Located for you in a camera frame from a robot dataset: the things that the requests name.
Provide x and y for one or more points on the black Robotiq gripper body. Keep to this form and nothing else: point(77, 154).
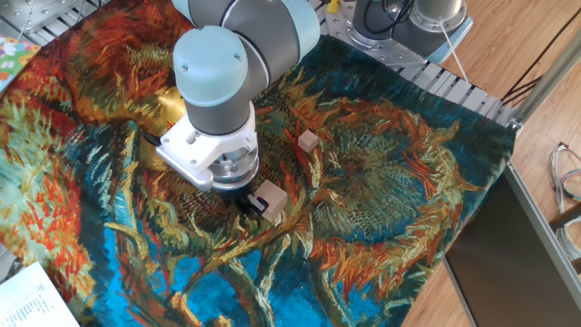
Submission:
point(237, 194)

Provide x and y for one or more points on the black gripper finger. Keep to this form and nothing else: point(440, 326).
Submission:
point(258, 205)
point(240, 207)

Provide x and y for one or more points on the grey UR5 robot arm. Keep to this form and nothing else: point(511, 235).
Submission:
point(218, 91)

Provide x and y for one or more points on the golden piggy bank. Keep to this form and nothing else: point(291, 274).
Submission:
point(171, 106)

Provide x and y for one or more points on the large wooden cube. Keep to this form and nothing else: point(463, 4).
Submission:
point(274, 200)

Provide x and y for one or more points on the small wooden cube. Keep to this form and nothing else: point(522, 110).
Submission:
point(308, 141)

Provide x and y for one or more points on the sunflower painting cloth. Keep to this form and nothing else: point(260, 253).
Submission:
point(363, 204)

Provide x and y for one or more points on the yellow plastic clip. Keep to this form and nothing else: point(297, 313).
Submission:
point(332, 6)

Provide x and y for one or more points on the white printed paper sheet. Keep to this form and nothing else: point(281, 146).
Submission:
point(27, 300)

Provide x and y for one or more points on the white zip tie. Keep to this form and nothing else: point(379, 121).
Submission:
point(454, 54)

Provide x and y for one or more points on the dark flat panel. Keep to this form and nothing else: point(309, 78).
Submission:
point(499, 272)

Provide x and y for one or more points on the colourful floral paper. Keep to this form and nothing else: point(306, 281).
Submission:
point(13, 59)

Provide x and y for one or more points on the perforated aluminium plate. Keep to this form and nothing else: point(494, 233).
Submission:
point(41, 13)

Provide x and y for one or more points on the aluminium frame rail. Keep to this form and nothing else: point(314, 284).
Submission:
point(540, 218)

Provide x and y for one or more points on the aluminium frame post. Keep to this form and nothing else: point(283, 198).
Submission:
point(544, 82)

